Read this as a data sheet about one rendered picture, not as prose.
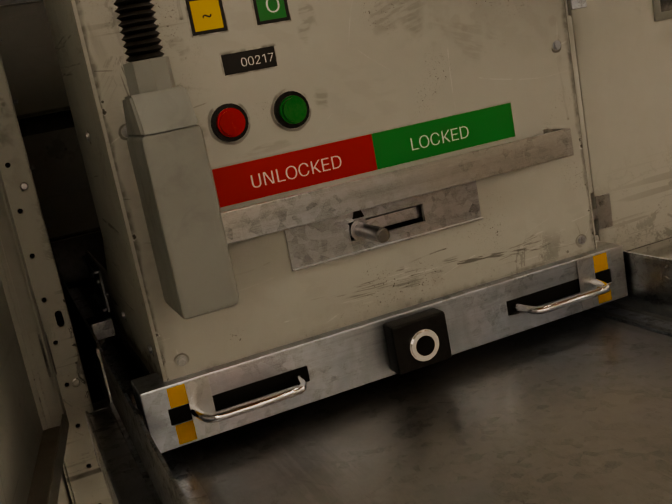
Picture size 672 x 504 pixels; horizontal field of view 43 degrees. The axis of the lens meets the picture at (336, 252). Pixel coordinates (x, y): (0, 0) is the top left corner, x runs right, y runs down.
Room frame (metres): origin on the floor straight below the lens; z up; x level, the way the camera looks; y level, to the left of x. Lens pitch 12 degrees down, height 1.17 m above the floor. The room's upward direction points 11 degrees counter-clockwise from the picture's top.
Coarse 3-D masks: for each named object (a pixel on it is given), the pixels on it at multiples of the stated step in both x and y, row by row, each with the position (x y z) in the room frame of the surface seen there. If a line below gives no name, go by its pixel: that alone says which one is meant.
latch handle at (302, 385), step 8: (296, 376) 0.76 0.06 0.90; (304, 384) 0.74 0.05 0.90; (280, 392) 0.72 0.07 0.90; (288, 392) 0.72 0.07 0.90; (296, 392) 0.72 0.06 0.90; (256, 400) 0.72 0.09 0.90; (264, 400) 0.71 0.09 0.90; (272, 400) 0.72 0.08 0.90; (280, 400) 0.72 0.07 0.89; (192, 408) 0.73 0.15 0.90; (232, 408) 0.71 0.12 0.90; (240, 408) 0.71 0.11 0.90; (248, 408) 0.71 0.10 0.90; (256, 408) 0.71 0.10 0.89; (200, 416) 0.71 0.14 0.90; (208, 416) 0.70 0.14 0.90; (216, 416) 0.70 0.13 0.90; (224, 416) 0.70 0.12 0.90; (232, 416) 0.70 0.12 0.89
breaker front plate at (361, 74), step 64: (320, 0) 0.81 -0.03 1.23; (384, 0) 0.83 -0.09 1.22; (448, 0) 0.86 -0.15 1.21; (512, 0) 0.88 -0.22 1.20; (192, 64) 0.77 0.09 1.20; (320, 64) 0.81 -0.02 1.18; (384, 64) 0.83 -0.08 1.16; (448, 64) 0.86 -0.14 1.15; (512, 64) 0.88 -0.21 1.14; (256, 128) 0.78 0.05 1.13; (320, 128) 0.80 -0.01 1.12; (384, 128) 0.83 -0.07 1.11; (576, 128) 0.90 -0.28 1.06; (128, 192) 0.74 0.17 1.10; (448, 192) 0.84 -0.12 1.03; (512, 192) 0.87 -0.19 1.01; (576, 192) 0.90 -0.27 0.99; (256, 256) 0.77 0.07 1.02; (320, 256) 0.79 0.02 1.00; (384, 256) 0.82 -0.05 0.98; (448, 256) 0.84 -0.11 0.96; (512, 256) 0.87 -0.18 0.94; (192, 320) 0.75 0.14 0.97; (256, 320) 0.77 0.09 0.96; (320, 320) 0.79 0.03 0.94
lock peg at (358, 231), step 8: (360, 216) 0.81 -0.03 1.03; (352, 224) 0.80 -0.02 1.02; (360, 224) 0.80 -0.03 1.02; (368, 224) 0.79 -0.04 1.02; (352, 232) 0.80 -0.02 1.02; (360, 232) 0.79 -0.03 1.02; (368, 232) 0.77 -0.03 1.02; (376, 232) 0.76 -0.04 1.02; (384, 232) 0.76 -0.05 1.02; (360, 240) 0.81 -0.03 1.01; (376, 240) 0.76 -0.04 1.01; (384, 240) 0.76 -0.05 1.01
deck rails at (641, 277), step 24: (648, 264) 0.88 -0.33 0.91; (648, 288) 0.88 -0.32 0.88; (600, 312) 0.91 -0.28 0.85; (624, 312) 0.90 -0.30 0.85; (648, 312) 0.88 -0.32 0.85; (120, 384) 0.78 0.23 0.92; (120, 408) 0.84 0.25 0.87; (144, 432) 0.65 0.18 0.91; (144, 456) 0.70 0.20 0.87; (168, 456) 0.74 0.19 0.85; (144, 480) 0.70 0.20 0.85; (168, 480) 0.57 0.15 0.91; (192, 480) 0.68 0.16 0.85
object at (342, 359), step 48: (480, 288) 0.84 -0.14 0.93; (528, 288) 0.86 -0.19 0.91; (576, 288) 0.88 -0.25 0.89; (624, 288) 0.90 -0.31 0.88; (336, 336) 0.78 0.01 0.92; (384, 336) 0.80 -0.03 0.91; (480, 336) 0.84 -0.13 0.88; (144, 384) 0.74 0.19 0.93; (240, 384) 0.75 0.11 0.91; (288, 384) 0.76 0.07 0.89; (336, 384) 0.78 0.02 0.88
